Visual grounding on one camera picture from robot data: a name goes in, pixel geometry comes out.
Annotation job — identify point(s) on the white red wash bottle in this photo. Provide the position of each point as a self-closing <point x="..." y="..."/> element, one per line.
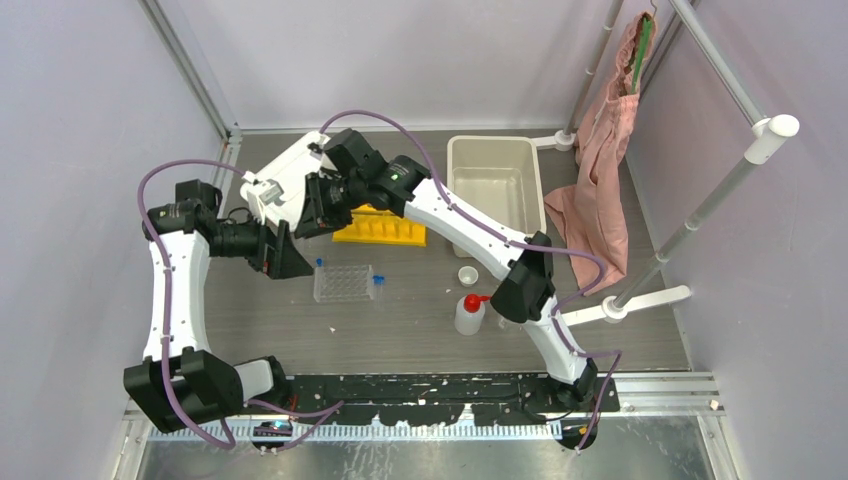
<point x="469" y="314"/>

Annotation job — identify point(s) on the white garment rack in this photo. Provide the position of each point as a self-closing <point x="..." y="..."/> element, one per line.
<point x="766" y="135"/>

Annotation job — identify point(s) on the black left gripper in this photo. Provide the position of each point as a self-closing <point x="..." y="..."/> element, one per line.
<point x="275" y="254"/>

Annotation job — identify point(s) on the small white cup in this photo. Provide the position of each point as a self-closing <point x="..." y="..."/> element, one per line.
<point x="468" y="275"/>

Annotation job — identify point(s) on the pink cloth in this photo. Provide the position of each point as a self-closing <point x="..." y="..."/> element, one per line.
<point x="589" y="215"/>

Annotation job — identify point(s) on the aluminium frame rail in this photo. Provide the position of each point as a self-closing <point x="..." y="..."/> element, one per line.
<point x="628" y="395"/>

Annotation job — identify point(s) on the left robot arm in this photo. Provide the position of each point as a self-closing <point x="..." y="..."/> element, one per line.
<point x="179" y="378"/>

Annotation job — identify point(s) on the yellow test tube rack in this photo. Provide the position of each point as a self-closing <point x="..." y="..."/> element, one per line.
<point x="372" y="226"/>

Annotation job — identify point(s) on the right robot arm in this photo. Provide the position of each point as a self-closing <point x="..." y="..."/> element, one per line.
<point x="522" y="264"/>

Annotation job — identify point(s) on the clear acrylic tube tray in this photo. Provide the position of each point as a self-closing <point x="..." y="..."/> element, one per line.
<point x="343" y="284"/>

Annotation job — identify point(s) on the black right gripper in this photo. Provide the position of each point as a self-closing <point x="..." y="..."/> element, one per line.
<point x="316" y="215"/>

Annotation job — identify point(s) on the green clothes hanger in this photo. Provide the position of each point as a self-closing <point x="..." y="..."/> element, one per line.
<point x="645" y="34"/>

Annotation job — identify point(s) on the beige plastic bin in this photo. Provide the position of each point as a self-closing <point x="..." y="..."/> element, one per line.
<point x="499" y="176"/>

